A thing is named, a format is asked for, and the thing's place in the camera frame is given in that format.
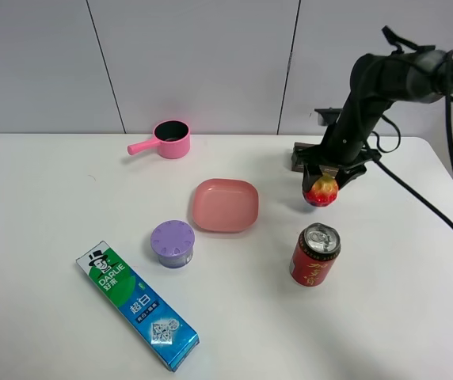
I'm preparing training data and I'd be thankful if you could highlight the red drink can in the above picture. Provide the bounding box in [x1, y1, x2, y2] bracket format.
[290, 222, 341, 287]

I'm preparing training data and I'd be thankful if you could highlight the rainbow dimpled ball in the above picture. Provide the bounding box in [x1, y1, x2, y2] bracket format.
[303, 176, 339, 207]

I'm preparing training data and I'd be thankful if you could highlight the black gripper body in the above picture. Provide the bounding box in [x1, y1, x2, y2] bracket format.
[301, 118, 381, 173]

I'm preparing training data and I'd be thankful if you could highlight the pink square plate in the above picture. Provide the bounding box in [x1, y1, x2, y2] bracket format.
[191, 178, 259, 234]

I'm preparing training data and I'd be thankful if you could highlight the Darlie toothpaste box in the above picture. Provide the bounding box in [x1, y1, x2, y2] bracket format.
[76, 241, 200, 372]

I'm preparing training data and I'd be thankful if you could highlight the brown cardboard box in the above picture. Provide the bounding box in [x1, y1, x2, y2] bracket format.
[291, 142, 314, 173]

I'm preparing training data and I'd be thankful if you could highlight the purple lidded container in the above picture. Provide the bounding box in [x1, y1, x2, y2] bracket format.
[150, 220, 195, 268]

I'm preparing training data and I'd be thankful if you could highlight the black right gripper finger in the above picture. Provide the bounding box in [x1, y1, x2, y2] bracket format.
[302, 164, 322, 191]

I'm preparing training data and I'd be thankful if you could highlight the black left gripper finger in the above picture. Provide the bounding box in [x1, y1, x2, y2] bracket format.
[335, 168, 360, 191]

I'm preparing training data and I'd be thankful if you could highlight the pink toy saucepan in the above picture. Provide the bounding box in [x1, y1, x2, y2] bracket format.
[127, 120, 190, 159]

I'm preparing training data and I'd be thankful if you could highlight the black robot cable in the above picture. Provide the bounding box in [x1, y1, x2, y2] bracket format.
[363, 51, 453, 264]

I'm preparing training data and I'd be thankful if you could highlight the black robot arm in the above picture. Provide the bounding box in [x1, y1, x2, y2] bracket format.
[292, 27, 453, 193]

